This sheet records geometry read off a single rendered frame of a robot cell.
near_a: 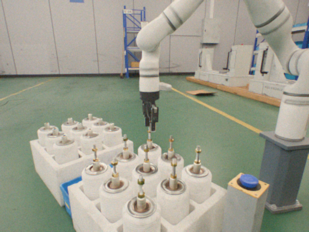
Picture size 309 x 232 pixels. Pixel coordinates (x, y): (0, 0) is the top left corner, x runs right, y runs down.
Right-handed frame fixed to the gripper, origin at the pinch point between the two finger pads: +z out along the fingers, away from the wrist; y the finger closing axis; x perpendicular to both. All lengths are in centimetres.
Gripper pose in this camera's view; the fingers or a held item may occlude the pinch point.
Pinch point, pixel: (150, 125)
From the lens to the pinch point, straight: 77.7
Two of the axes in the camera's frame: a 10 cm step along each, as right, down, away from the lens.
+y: 3.2, 2.9, -9.0
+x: 9.5, -1.1, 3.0
